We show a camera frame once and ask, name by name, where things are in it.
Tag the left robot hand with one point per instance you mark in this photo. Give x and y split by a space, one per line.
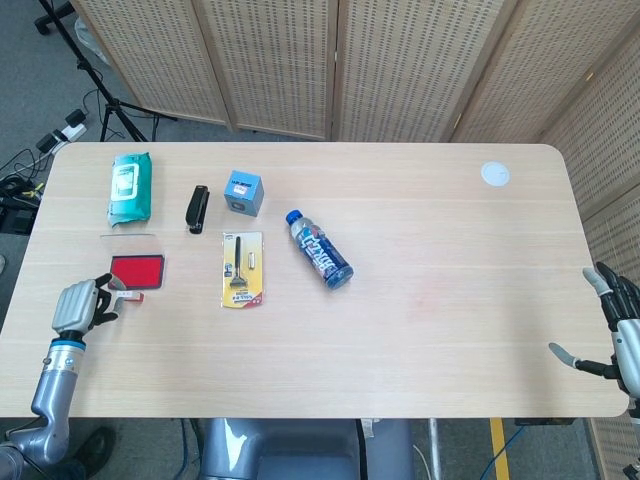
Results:
75 305

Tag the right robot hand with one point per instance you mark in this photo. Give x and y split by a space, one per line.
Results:
627 335

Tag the small red stamp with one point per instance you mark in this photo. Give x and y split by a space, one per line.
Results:
131 296

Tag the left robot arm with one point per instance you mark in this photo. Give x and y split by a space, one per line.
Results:
55 385

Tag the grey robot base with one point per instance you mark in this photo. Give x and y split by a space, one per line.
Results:
300 450

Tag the red ink pad clear lid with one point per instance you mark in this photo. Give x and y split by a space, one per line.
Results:
142 270

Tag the green wet wipes pack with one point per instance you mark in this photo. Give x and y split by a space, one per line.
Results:
131 192

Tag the black shoe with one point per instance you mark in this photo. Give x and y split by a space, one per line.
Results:
97 445

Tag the black stapler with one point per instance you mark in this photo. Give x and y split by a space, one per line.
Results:
196 207

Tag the black power adapter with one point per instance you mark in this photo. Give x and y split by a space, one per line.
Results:
47 142
76 118

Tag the yellow razor blister pack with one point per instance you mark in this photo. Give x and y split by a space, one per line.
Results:
242 272

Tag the white power strip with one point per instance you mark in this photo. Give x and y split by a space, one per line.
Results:
70 133

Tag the blue cube box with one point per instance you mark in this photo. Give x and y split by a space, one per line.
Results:
244 192

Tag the white round sticker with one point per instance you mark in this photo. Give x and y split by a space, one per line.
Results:
495 173

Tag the black tripod stand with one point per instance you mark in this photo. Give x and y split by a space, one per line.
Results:
107 95

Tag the metal table leg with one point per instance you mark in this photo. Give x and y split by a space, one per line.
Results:
434 447

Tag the blue drink bottle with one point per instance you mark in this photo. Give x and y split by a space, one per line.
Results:
320 252

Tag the black chair caster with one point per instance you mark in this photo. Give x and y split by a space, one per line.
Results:
42 25

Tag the wicker folding screen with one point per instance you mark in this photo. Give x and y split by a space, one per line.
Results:
280 60

